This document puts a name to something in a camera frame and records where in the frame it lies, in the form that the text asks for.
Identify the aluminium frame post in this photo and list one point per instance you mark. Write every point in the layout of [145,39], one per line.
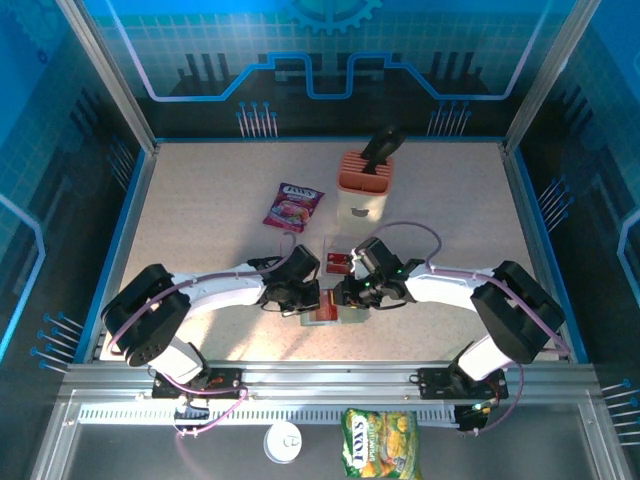
[550,75]
[109,75]

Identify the beige knife block orange top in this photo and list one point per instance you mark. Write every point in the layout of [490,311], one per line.
[360,210]

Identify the red VIP card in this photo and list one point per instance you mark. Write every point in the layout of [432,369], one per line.
[330,307]
[338,263]

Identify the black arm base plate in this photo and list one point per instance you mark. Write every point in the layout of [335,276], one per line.
[225,382]
[435,382]

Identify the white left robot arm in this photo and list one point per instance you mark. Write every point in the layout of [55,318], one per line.
[220,295]

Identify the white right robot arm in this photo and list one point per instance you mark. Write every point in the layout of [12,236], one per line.
[445,285]

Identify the green Fox's candy bag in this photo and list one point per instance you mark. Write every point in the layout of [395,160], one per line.
[382,445]

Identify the aluminium front rail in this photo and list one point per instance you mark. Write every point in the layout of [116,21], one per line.
[325,380]

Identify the purple Fox's candy bag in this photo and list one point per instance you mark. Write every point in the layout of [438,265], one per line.
[294,207]

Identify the white round lid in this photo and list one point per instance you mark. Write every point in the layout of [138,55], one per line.
[283,442]

